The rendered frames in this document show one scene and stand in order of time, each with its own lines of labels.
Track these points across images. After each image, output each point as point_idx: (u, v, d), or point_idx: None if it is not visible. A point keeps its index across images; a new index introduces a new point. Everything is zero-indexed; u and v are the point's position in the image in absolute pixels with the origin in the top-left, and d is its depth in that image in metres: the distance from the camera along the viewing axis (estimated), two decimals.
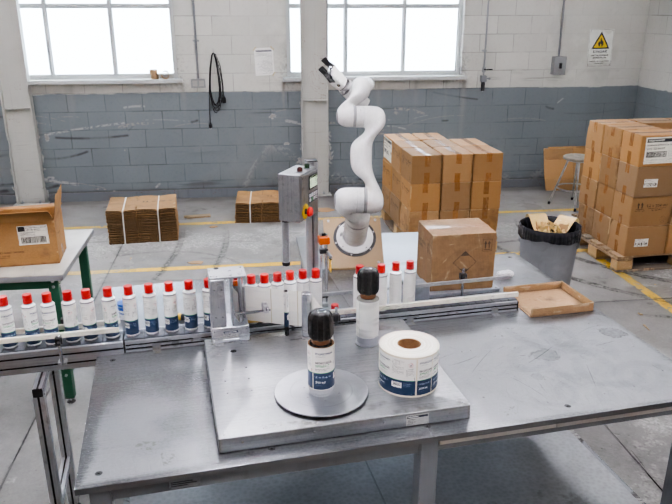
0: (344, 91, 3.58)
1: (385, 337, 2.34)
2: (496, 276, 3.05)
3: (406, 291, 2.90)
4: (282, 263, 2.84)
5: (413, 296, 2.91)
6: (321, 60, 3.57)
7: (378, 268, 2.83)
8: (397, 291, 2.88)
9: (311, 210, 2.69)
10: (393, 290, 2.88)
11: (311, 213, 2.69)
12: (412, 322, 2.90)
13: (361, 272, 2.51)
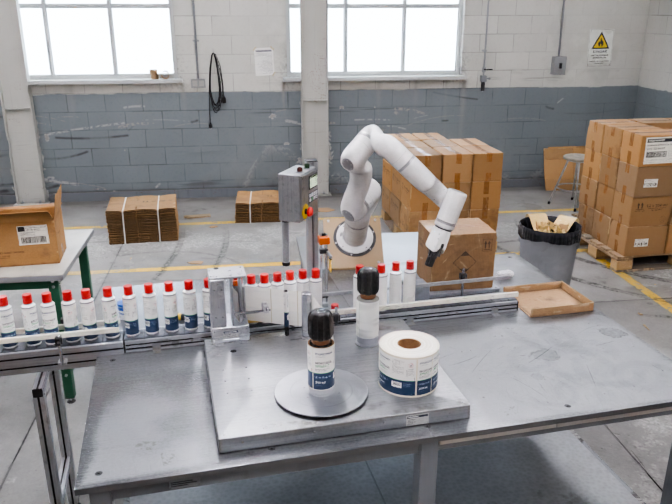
0: None
1: (385, 337, 2.34)
2: (496, 276, 3.05)
3: (406, 291, 2.90)
4: (282, 263, 2.84)
5: (413, 296, 2.91)
6: (426, 265, 2.89)
7: (378, 268, 2.83)
8: (397, 291, 2.88)
9: (311, 210, 2.69)
10: (393, 290, 2.88)
11: (311, 213, 2.69)
12: (412, 322, 2.90)
13: (361, 272, 2.51)
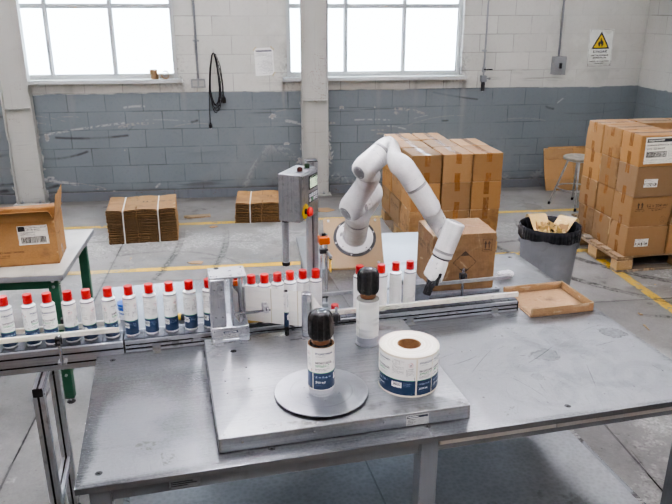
0: None
1: (385, 337, 2.34)
2: (496, 276, 3.05)
3: (406, 291, 2.90)
4: (282, 263, 2.84)
5: (413, 296, 2.91)
6: (424, 294, 2.93)
7: (378, 268, 2.83)
8: (397, 291, 2.88)
9: (311, 210, 2.69)
10: (393, 290, 2.88)
11: (311, 213, 2.69)
12: (412, 322, 2.90)
13: (361, 272, 2.51)
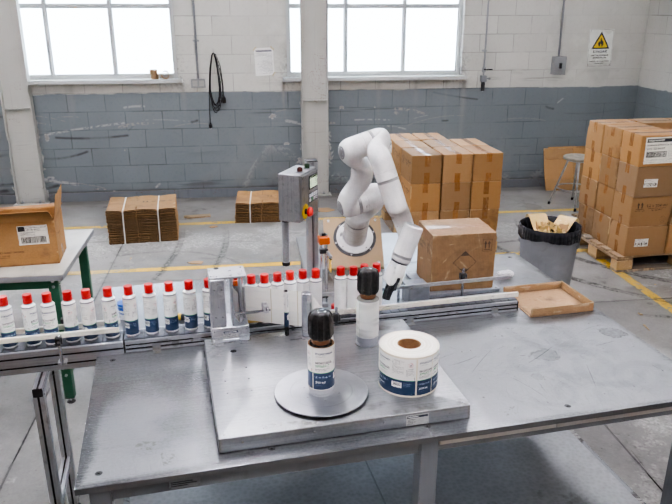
0: None
1: (385, 337, 2.34)
2: (496, 276, 3.05)
3: None
4: (282, 263, 2.84)
5: (379, 299, 2.88)
6: (383, 298, 2.89)
7: (350, 271, 2.80)
8: None
9: (311, 210, 2.69)
10: None
11: (311, 213, 2.69)
12: (412, 322, 2.90)
13: (361, 272, 2.51)
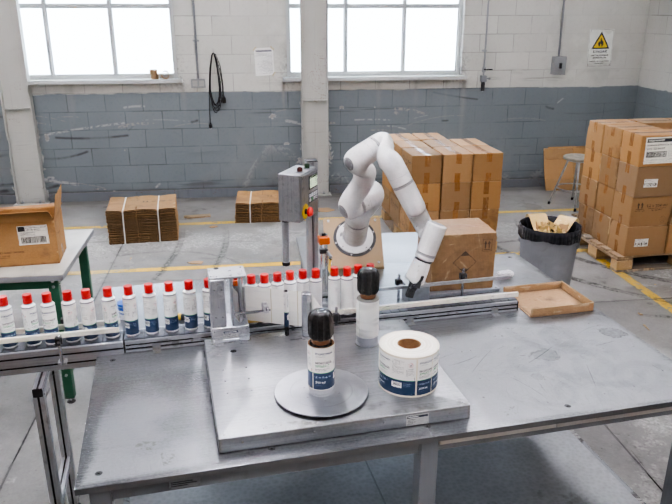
0: None
1: (385, 337, 2.34)
2: (496, 276, 3.05)
3: None
4: (282, 263, 2.84)
5: None
6: (406, 296, 2.91)
7: (344, 271, 2.80)
8: (359, 294, 2.85)
9: (311, 210, 2.69)
10: (355, 293, 2.85)
11: (311, 213, 2.69)
12: (412, 322, 2.90)
13: (361, 272, 2.51)
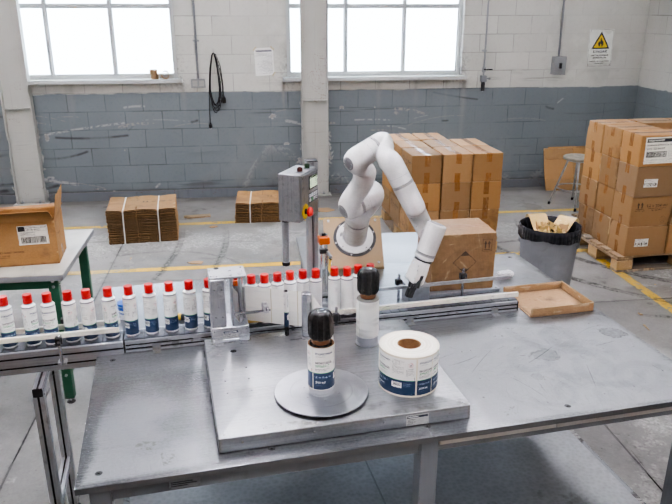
0: None
1: (385, 337, 2.34)
2: (496, 276, 3.05)
3: None
4: (282, 263, 2.84)
5: None
6: (406, 296, 2.91)
7: (344, 271, 2.80)
8: (359, 294, 2.85)
9: (311, 210, 2.69)
10: (355, 293, 2.85)
11: (311, 213, 2.69)
12: (412, 322, 2.90)
13: (361, 272, 2.51)
